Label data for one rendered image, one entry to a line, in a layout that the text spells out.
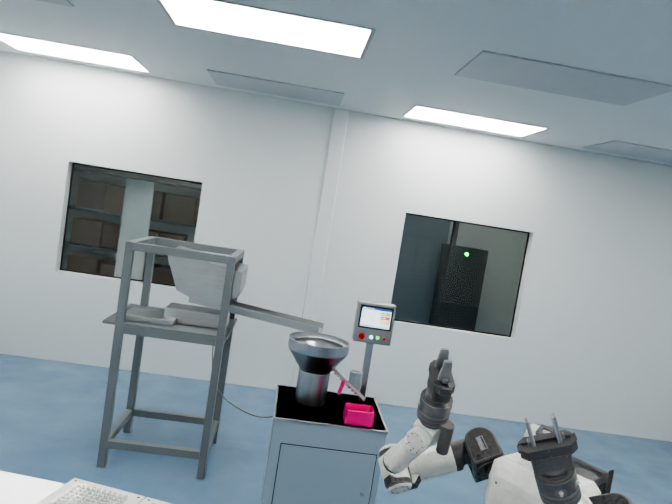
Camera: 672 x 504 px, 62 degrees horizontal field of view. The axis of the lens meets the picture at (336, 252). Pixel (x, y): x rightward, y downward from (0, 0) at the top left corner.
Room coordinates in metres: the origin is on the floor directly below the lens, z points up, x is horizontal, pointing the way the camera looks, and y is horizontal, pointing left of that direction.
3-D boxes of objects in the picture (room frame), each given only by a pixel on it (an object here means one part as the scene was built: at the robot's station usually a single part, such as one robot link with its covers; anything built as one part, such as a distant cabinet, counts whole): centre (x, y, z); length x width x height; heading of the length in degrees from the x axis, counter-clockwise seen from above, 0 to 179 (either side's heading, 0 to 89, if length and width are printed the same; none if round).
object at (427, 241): (5.90, -1.30, 1.43); 1.38 x 0.01 x 1.16; 95
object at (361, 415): (3.06, -0.26, 0.80); 0.16 x 0.12 x 0.09; 95
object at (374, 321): (3.40, -0.30, 1.07); 0.23 x 0.10 x 0.62; 95
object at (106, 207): (5.64, 2.06, 1.43); 1.32 x 0.01 x 1.11; 95
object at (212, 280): (3.71, 0.70, 0.75); 1.43 x 1.06 x 1.50; 95
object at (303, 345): (3.29, -0.05, 0.95); 0.49 x 0.36 x 0.38; 95
